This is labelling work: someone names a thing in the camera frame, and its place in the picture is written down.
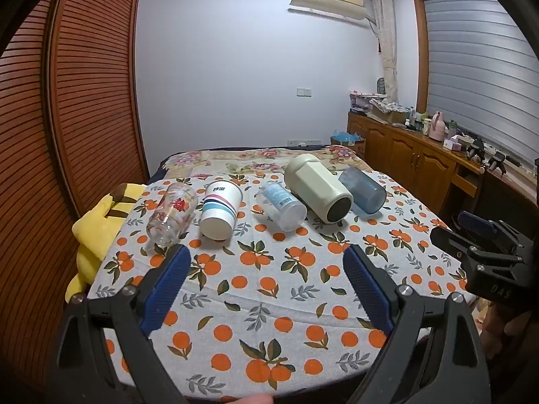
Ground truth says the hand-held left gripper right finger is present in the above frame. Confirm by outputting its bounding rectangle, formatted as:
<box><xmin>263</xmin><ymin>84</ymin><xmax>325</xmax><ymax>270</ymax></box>
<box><xmin>342</xmin><ymin>243</ymin><xmax>492</xmax><ymax>404</ymax></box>

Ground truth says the translucent blue cup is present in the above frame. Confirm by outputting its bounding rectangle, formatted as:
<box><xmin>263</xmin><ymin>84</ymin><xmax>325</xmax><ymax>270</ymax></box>
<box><xmin>339</xmin><ymin>166</ymin><xmax>387</xmax><ymax>215</ymax></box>

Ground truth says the patterned curtain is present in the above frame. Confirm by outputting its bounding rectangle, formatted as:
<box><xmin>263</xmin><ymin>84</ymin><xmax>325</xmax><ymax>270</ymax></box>
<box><xmin>371</xmin><ymin>0</ymin><xmax>399</xmax><ymax>107</ymax></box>

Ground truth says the white striped paper cup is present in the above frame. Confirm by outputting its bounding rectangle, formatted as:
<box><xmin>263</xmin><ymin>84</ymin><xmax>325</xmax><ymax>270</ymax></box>
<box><xmin>199</xmin><ymin>179</ymin><xmax>244</xmax><ymax>241</ymax></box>

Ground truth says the blue plastic bag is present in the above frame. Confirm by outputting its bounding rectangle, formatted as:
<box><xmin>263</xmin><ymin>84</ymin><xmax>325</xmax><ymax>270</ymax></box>
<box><xmin>330</xmin><ymin>132</ymin><xmax>366</xmax><ymax>148</ymax></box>

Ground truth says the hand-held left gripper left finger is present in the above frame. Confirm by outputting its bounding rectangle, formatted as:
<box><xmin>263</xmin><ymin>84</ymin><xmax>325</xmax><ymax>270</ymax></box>
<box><xmin>51</xmin><ymin>243</ymin><xmax>193</xmax><ymax>404</ymax></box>

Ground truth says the grey window blind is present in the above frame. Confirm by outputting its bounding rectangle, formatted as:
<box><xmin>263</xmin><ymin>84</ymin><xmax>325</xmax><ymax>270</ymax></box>
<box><xmin>421</xmin><ymin>0</ymin><xmax>539</xmax><ymax>170</ymax></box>

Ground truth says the yellow plush toy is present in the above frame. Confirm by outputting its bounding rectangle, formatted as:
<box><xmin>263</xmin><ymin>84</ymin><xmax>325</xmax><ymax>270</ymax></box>
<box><xmin>66</xmin><ymin>183</ymin><xmax>146</xmax><ymax>304</ymax></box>

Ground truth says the clear labelled plastic cup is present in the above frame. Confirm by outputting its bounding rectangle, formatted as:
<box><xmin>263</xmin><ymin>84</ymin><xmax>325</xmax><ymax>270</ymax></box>
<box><xmin>256</xmin><ymin>181</ymin><xmax>308</xmax><ymax>232</ymax></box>

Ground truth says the pink kettle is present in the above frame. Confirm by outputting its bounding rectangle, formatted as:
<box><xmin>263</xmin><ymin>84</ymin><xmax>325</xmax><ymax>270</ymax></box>
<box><xmin>428</xmin><ymin>111</ymin><xmax>446</xmax><ymax>142</ymax></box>

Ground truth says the large cream cup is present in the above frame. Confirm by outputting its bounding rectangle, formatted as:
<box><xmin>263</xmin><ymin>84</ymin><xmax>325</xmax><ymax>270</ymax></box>
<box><xmin>284</xmin><ymin>154</ymin><xmax>354</xmax><ymax>225</ymax></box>

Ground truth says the wooden louvered wardrobe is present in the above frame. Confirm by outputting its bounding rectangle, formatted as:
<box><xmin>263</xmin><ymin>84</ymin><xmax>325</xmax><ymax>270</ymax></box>
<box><xmin>0</xmin><ymin>0</ymin><xmax>151</xmax><ymax>404</ymax></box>

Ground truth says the wooden cabinet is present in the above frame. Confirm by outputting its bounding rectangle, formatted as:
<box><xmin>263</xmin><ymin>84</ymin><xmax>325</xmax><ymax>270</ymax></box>
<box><xmin>347</xmin><ymin>111</ymin><xmax>485</xmax><ymax>220</ymax></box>

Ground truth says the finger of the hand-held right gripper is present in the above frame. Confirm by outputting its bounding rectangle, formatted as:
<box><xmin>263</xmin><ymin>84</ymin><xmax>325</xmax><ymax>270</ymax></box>
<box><xmin>458</xmin><ymin>211</ymin><xmax>535</xmax><ymax>254</ymax></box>
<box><xmin>430</xmin><ymin>227</ymin><xmax>523</xmax><ymax>264</ymax></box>

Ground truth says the floral bed sheet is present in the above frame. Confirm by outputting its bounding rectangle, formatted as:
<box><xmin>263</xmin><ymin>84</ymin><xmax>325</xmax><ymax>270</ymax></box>
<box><xmin>162</xmin><ymin>145</ymin><xmax>367</xmax><ymax>178</ymax></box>

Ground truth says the flower print glass cup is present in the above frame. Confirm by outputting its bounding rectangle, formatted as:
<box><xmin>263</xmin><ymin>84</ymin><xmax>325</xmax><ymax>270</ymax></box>
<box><xmin>146</xmin><ymin>182</ymin><xmax>199</xmax><ymax>247</ymax></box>

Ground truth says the orange print cloth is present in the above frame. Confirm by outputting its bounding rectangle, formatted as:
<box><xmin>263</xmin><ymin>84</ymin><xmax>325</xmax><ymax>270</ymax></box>
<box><xmin>86</xmin><ymin>168</ymin><xmax>478</xmax><ymax>404</ymax></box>

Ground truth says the cardboard box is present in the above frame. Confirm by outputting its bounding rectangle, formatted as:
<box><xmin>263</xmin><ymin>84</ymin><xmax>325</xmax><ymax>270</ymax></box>
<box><xmin>368</xmin><ymin>101</ymin><xmax>410</xmax><ymax>125</ymax></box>

